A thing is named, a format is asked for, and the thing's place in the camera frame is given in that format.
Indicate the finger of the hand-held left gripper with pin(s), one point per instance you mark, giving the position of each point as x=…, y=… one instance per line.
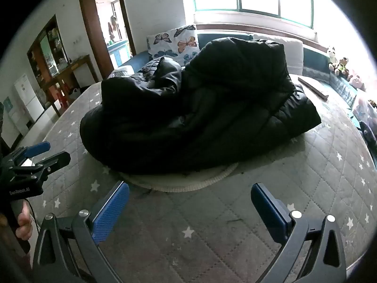
x=36, y=148
x=56, y=159

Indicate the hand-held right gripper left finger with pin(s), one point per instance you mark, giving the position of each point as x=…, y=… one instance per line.
x=109, y=215

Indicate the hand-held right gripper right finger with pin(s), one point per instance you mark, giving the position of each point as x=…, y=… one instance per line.
x=269, y=212

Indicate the black puffer jacket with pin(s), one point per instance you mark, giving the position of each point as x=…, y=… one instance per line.
x=206, y=109

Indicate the person's left hand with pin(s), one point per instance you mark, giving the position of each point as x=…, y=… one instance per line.
x=24, y=227

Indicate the white refrigerator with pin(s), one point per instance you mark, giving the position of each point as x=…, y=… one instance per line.
x=28, y=100

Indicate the red plastic stool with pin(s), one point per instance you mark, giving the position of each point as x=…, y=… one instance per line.
x=63, y=97

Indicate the round white-rimmed mat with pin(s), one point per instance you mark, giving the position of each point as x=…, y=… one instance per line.
x=182, y=186

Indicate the brown wooden desk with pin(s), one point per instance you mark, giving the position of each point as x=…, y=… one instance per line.
x=73, y=64

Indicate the grey patterned cushion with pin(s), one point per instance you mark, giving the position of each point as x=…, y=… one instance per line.
x=120, y=72

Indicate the blue and white cabinet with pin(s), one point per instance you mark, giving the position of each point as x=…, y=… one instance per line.
x=119, y=53

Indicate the dark blue bag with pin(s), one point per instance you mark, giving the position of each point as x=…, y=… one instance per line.
x=368, y=134

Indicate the dark flat stick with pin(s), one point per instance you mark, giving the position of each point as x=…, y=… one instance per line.
x=312, y=88

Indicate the clear plastic storage box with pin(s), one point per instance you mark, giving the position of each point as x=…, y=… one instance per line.
x=365, y=107

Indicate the hanging garment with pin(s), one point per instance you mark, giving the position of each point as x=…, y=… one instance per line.
x=113, y=25

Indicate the pink plush toy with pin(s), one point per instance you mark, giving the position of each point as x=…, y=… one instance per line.
x=357, y=82

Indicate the teal padded bed surround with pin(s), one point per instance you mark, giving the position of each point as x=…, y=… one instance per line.
x=315, y=62

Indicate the pale grey cushion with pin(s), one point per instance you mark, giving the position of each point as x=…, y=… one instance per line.
x=294, y=56

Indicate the brown bear plush green shirt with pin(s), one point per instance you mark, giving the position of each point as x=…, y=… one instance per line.
x=341, y=66

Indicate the black and white cow plush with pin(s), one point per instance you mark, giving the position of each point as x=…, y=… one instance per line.
x=332, y=57

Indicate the large butterfly print pillow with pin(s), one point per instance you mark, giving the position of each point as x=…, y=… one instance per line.
x=179, y=42

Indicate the teal wall sticker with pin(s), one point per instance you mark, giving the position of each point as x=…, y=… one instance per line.
x=7, y=104

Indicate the brown wooden door frame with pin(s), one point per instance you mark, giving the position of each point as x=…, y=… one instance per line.
x=91, y=35

